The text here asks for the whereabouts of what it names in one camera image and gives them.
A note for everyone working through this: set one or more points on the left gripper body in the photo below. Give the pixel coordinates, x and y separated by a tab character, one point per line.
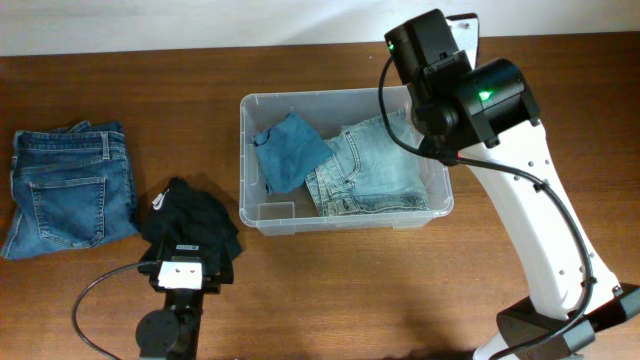
210	284

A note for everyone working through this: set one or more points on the blue denim cloth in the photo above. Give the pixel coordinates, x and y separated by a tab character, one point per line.
287	152

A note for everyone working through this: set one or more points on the light blue denim jeans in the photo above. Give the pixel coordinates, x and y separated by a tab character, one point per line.
368	173

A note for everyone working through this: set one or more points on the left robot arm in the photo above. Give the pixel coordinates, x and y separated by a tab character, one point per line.
172	332

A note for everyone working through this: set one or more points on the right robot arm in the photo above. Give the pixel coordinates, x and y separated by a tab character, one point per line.
486	118

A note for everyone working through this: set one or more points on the black Nike garment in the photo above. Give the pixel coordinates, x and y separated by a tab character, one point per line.
182	215

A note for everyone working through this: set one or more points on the dark blue folded jeans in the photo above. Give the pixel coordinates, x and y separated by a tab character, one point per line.
73	189

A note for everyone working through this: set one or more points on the clear plastic storage bin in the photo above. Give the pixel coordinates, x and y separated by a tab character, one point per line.
328	112

